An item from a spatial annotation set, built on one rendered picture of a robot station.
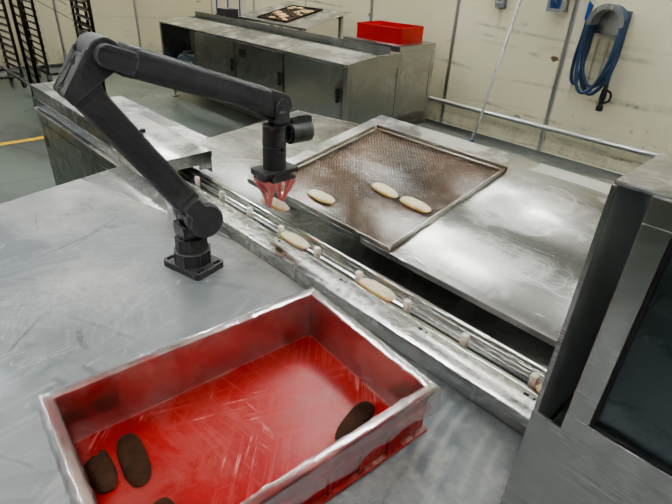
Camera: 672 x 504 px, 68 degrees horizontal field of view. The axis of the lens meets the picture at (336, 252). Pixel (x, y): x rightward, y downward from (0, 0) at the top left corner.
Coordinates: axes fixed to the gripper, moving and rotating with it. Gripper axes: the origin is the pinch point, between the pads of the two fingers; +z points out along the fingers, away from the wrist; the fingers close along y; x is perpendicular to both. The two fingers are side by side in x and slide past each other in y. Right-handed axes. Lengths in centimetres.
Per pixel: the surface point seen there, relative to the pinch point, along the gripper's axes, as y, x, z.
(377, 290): -1.1, -37.1, 7.0
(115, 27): 243, 700, 42
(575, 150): 370, 63, 76
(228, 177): 13.8, 43.9, 10.8
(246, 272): -15.1, -8.6, 11.0
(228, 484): -49, -53, 11
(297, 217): 12.8, 6.5, 10.9
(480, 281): 14, -52, 4
